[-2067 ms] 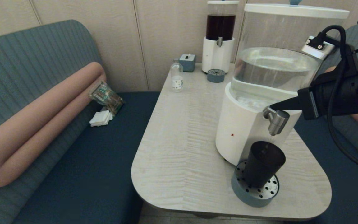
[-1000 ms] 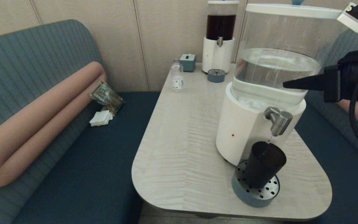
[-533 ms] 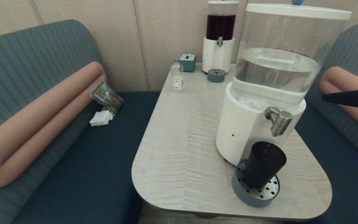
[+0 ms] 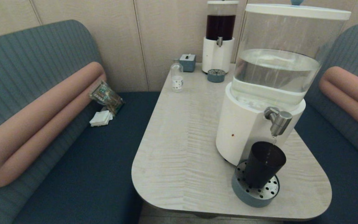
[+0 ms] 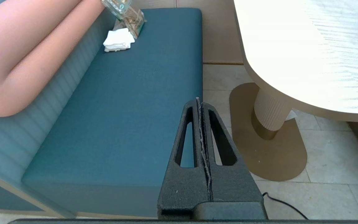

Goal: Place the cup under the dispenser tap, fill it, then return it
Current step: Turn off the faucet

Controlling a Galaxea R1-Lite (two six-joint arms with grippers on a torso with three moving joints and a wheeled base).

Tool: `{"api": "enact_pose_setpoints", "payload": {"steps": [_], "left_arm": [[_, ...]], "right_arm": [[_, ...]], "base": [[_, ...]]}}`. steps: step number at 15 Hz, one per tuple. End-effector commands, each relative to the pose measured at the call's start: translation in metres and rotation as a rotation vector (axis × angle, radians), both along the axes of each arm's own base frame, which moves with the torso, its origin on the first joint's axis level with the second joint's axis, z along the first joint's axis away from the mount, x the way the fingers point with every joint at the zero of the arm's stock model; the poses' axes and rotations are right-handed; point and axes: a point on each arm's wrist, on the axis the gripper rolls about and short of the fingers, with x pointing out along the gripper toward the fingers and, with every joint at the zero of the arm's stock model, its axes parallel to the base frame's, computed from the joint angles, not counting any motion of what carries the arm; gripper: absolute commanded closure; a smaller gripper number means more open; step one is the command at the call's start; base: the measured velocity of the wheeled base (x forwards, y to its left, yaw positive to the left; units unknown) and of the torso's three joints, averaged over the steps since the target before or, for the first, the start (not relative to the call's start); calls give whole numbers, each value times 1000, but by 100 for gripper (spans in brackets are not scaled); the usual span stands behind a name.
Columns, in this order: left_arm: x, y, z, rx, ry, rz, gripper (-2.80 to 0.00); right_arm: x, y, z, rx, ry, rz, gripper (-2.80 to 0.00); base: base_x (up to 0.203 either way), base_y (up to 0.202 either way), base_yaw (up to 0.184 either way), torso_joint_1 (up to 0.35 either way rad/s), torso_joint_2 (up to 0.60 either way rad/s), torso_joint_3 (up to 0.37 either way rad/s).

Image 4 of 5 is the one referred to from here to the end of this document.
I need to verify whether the dark brown tall cup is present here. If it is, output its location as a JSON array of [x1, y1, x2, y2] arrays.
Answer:
[[244, 141, 287, 189]]

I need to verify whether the small clear plastic bottle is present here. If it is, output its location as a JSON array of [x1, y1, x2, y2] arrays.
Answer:
[[170, 58, 184, 92]]

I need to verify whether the blue-grey square box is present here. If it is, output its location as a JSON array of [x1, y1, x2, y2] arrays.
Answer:
[[179, 53, 196, 72]]

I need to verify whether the small blue perforated drip tray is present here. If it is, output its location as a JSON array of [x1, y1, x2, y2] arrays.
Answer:
[[207, 68, 226, 82]]

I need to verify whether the large white water dispenser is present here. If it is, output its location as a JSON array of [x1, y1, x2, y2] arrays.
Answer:
[[215, 0, 352, 166]]

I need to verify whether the small white dark-drink dispenser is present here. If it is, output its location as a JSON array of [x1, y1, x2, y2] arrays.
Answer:
[[202, 0, 239, 74]]

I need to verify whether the white napkin stack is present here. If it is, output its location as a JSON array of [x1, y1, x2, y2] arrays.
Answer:
[[89, 110, 113, 127]]

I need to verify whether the large blue perforated drip tray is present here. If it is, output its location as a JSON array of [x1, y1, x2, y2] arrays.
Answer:
[[231, 160, 280, 208]]

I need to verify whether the teal left booth sofa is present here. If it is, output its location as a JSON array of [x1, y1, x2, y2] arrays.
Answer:
[[0, 19, 161, 224]]

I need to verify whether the teal booth sofa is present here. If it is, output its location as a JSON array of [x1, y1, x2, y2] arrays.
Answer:
[[0, 19, 161, 224], [285, 23, 358, 224]]

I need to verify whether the pink left sofa bolster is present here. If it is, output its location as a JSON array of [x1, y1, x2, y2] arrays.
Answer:
[[0, 61, 106, 188]]

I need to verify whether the pink sofa bolster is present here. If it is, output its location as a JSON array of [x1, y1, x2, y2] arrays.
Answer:
[[0, 61, 106, 188], [319, 66, 358, 137]]

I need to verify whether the teal right booth sofa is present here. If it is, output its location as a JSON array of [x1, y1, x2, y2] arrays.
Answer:
[[285, 23, 358, 224]]

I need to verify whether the pink right sofa bolster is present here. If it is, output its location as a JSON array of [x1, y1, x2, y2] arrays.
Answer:
[[319, 66, 358, 137]]

